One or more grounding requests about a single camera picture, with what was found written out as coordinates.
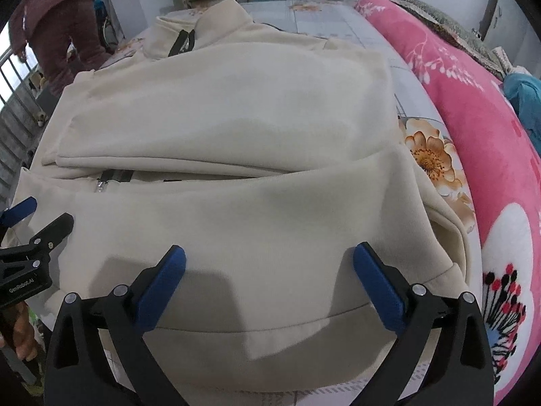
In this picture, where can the pale pink cloth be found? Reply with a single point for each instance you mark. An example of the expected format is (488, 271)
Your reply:
(509, 61)

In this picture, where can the floral bed sheet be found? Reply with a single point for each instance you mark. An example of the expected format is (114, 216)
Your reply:
(359, 29)

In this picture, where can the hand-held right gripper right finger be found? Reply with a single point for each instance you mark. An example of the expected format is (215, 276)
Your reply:
(378, 287)

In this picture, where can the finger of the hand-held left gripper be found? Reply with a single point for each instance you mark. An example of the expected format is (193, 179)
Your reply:
(21, 212)
(53, 230)

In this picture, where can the metal railing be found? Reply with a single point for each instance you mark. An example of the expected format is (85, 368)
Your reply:
(17, 127)

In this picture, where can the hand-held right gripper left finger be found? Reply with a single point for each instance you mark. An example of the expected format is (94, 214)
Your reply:
(162, 287)

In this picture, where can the cream zip jacket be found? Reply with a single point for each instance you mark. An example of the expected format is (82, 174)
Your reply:
(253, 135)

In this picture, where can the grey-green blanket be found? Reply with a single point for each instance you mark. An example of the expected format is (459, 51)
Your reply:
(456, 29)

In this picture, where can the teal cloth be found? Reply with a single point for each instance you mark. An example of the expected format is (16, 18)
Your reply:
(524, 97)

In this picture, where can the pink floral blanket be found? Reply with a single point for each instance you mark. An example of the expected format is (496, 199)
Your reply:
(486, 135)

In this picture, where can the person's left hand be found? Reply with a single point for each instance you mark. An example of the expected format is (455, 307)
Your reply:
(23, 334)

